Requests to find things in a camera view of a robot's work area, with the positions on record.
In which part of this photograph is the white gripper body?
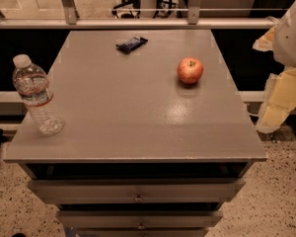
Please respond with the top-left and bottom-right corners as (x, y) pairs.
(273, 0), (296, 67)

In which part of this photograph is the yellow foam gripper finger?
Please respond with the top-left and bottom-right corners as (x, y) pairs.
(253, 27), (276, 51)
(256, 67), (296, 133)

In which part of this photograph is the clear plastic water bottle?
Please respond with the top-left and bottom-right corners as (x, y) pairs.
(13, 54), (65, 135)

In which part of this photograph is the red apple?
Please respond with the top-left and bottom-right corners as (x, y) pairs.
(177, 57), (203, 84)

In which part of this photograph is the dark blue snack bar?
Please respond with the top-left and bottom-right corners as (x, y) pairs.
(116, 36), (148, 54)

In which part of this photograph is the grey drawer cabinet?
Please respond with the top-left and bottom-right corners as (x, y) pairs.
(5, 30), (266, 237)

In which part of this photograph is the black office chair base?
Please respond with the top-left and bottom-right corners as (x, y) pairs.
(111, 0), (141, 19)

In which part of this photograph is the metal railing with glass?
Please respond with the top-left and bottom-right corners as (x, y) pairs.
(0, 0), (288, 30)

